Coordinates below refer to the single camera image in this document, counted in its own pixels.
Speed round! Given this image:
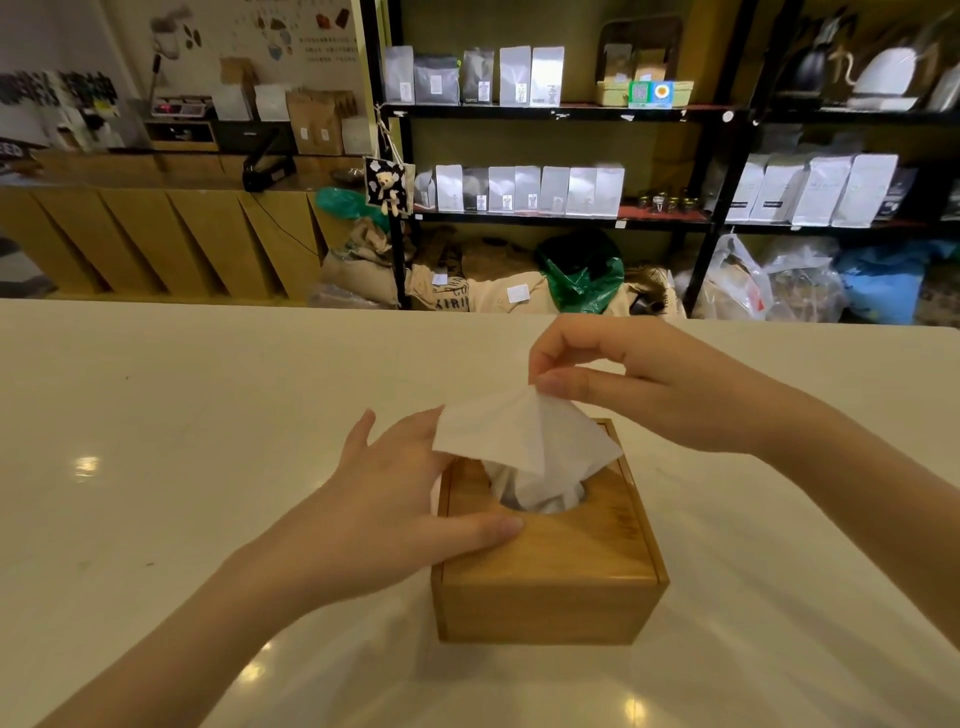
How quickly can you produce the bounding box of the person's left hand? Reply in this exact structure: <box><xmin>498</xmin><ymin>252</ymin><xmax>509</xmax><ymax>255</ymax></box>
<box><xmin>288</xmin><ymin>408</ymin><xmax>525</xmax><ymax>610</ymax></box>

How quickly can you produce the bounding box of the person's right hand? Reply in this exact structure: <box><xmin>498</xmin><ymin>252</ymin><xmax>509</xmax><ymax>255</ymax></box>
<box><xmin>528</xmin><ymin>313</ymin><xmax>768</xmax><ymax>456</ymax></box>

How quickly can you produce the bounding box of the wooden tissue box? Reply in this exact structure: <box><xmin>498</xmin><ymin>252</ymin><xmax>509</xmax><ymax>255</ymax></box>
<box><xmin>429</xmin><ymin>417</ymin><xmax>671</xmax><ymax>646</ymax></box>

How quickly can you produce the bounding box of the white paper tissue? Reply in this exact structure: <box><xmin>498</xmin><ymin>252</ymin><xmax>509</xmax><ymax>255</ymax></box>
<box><xmin>432</xmin><ymin>384</ymin><xmax>625</xmax><ymax>516</ymax></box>

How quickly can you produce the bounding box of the person's left forearm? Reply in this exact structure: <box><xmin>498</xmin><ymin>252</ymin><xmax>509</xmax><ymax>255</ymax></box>
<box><xmin>33</xmin><ymin>536</ymin><xmax>320</xmax><ymax>728</ymax></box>

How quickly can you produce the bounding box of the person's right forearm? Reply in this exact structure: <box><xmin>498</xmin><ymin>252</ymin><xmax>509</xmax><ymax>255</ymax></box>
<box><xmin>750</xmin><ymin>382</ymin><xmax>960</xmax><ymax>652</ymax></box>

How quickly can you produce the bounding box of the green plastic bag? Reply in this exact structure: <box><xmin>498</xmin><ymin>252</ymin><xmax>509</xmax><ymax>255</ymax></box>
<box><xmin>542</xmin><ymin>256</ymin><xmax>626</xmax><ymax>315</ymax></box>
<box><xmin>313</xmin><ymin>186</ymin><xmax>392</xmax><ymax>235</ymax></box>

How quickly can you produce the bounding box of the burlap coffee sack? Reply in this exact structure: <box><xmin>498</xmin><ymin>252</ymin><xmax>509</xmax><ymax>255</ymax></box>
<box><xmin>318</xmin><ymin>217</ymin><xmax>402</xmax><ymax>309</ymax></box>
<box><xmin>405</xmin><ymin>262</ymin><xmax>552</xmax><ymax>313</ymax></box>

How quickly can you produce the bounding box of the white plastic bag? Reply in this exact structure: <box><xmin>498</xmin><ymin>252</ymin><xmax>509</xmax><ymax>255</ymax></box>
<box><xmin>691</xmin><ymin>232</ymin><xmax>775</xmax><ymax>321</ymax></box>

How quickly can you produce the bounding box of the group of small glass jars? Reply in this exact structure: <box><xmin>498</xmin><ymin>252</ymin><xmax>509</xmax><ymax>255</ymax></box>
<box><xmin>636</xmin><ymin>192</ymin><xmax>704</xmax><ymax>216</ymax></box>

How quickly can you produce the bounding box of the row of silver pouches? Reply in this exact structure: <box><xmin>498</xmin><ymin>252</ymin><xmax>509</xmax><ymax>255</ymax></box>
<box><xmin>414</xmin><ymin>162</ymin><xmax>627</xmax><ymax>219</ymax></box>

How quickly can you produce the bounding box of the clear plastic bag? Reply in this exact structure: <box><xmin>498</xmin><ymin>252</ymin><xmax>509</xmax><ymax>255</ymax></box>
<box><xmin>759</xmin><ymin>246</ymin><xmax>850</xmax><ymax>324</ymax></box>

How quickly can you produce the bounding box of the teddy bear hanging card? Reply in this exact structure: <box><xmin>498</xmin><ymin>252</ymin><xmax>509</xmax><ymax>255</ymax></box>
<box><xmin>363</xmin><ymin>155</ymin><xmax>411</xmax><ymax>219</ymax></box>

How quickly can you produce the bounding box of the white coffee bag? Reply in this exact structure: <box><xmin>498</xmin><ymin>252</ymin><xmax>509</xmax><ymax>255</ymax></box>
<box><xmin>790</xmin><ymin>155</ymin><xmax>855</xmax><ymax>228</ymax></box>
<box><xmin>831</xmin><ymin>153</ymin><xmax>900</xmax><ymax>229</ymax></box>
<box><xmin>725</xmin><ymin>153</ymin><xmax>771</xmax><ymax>223</ymax></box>
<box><xmin>750</xmin><ymin>155</ymin><xmax>810</xmax><ymax>225</ymax></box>

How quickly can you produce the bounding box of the black metal shelf unit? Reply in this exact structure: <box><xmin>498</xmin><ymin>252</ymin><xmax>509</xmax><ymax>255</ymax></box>
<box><xmin>684</xmin><ymin>0</ymin><xmax>960</xmax><ymax>320</ymax></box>
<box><xmin>358</xmin><ymin>0</ymin><xmax>755</xmax><ymax>312</ymax></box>

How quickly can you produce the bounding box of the black bag sealer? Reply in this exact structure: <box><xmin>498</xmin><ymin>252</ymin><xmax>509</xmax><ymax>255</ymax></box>
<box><xmin>241</xmin><ymin>131</ymin><xmax>300</xmax><ymax>194</ymax></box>

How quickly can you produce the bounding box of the wooden counter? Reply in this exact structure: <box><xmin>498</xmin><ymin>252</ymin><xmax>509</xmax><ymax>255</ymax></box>
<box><xmin>0</xmin><ymin>148</ymin><xmax>361</xmax><ymax>306</ymax></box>

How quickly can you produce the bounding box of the pale yellow tin box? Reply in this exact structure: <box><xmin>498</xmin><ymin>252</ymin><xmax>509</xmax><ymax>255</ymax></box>
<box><xmin>595</xmin><ymin>80</ymin><xmax>696</xmax><ymax>110</ymax></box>

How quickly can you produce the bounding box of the brown paper bag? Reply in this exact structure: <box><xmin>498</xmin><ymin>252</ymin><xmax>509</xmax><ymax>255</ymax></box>
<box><xmin>315</xmin><ymin>90</ymin><xmax>359</xmax><ymax>157</ymax></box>
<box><xmin>285</xmin><ymin>90</ymin><xmax>319</xmax><ymax>156</ymax></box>

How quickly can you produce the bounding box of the silver coffee bag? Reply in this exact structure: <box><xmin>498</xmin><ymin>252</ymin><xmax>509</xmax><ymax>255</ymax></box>
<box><xmin>498</xmin><ymin>45</ymin><xmax>533</xmax><ymax>107</ymax></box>
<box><xmin>383</xmin><ymin>45</ymin><xmax>416</xmax><ymax>105</ymax></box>
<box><xmin>531</xmin><ymin>46</ymin><xmax>566</xmax><ymax>108</ymax></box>

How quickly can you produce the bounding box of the blue plastic bag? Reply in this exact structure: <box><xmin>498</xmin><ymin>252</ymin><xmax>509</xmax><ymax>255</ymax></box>
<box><xmin>834</xmin><ymin>241</ymin><xmax>957</xmax><ymax>327</ymax></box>

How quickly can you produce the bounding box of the dark grey coffee bag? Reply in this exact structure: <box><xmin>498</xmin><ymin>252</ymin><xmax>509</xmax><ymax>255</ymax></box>
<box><xmin>414</xmin><ymin>54</ymin><xmax>461</xmax><ymax>105</ymax></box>
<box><xmin>460</xmin><ymin>48</ymin><xmax>495</xmax><ymax>105</ymax></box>

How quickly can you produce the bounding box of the white paper bag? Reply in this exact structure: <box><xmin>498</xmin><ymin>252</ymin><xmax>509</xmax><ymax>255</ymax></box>
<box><xmin>253</xmin><ymin>82</ymin><xmax>292</xmax><ymax>123</ymax></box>

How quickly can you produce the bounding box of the brown framed display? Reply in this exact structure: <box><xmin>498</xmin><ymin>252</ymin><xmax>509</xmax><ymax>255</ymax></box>
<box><xmin>597</xmin><ymin>16</ymin><xmax>685</xmax><ymax>85</ymax></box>

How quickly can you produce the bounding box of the black gooseneck kettle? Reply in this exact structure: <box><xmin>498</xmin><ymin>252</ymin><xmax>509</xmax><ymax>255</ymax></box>
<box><xmin>777</xmin><ymin>13</ymin><xmax>852</xmax><ymax>102</ymax></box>

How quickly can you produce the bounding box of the white gooseneck kettle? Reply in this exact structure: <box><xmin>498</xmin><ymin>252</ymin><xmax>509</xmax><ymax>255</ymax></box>
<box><xmin>838</xmin><ymin>43</ymin><xmax>942</xmax><ymax>112</ymax></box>

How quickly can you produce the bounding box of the wall poster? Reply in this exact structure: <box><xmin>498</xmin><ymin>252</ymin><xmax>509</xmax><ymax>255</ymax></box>
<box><xmin>101</xmin><ymin>0</ymin><xmax>364</xmax><ymax>102</ymax></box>

